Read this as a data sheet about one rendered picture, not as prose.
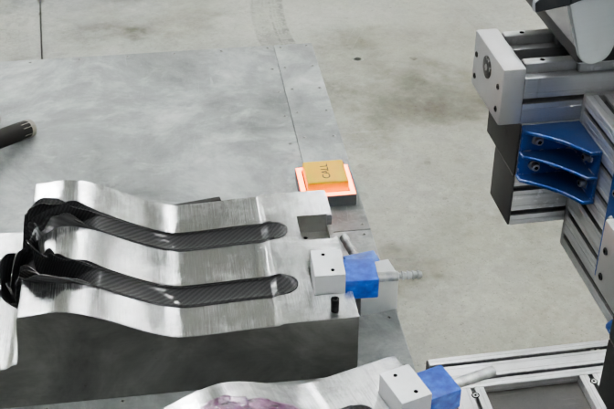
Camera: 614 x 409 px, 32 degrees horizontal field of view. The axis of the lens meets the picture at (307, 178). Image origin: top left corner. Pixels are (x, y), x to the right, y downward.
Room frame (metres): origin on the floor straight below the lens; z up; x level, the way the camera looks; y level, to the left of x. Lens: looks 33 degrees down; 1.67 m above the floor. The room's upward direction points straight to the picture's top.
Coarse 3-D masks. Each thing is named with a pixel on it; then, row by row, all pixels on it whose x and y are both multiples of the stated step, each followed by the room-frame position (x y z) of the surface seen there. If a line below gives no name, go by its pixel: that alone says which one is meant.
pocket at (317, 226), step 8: (304, 216) 1.11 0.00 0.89; (312, 216) 1.11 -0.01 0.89; (320, 216) 1.11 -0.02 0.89; (328, 216) 1.11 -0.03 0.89; (304, 224) 1.11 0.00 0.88; (312, 224) 1.11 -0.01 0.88; (320, 224) 1.11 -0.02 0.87; (328, 224) 1.11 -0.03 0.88; (304, 232) 1.11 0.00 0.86; (312, 232) 1.11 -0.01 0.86; (320, 232) 1.11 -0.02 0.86; (328, 232) 1.10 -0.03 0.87
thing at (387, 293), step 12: (348, 240) 1.13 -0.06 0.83; (348, 252) 1.11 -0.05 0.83; (372, 252) 1.10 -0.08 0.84; (384, 264) 1.05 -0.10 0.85; (384, 288) 1.03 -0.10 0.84; (396, 288) 1.03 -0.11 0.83; (360, 300) 1.02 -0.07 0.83; (372, 300) 1.02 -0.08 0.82; (384, 300) 1.03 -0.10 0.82; (396, 300) 1.03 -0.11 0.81; (360, 312) 1.02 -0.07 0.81; (372, 312) 1.02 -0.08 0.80
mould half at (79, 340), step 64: (64, 192) 1.10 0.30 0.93; (320, 192) 1.16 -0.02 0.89; (0, 256) 1.06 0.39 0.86; (128, 256) 1.00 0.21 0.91; (192, 256) 1.03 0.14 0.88; (256, 256) 1.03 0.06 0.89; (0, 320) 0.94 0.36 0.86; (64, 320) 0.87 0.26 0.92; (128, 320) 0.89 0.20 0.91; (192, 320) 0.91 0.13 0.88; (256, 320) 0.91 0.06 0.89; (320, 320) 0.91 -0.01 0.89; (0, 384) 0.86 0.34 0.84; (64, 384) 0.87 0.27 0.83; (128, 384) 0.88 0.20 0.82; (192, 384) 0.89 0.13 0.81
